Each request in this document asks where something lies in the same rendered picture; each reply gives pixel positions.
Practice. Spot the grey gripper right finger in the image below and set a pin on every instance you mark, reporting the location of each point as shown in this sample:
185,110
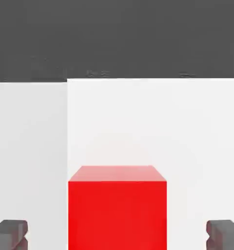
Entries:
224,234

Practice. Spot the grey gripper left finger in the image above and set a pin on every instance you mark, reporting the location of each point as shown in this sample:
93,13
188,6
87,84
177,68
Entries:
9,233

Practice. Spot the small red cube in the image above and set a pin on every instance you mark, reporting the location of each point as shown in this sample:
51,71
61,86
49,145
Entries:
117,212

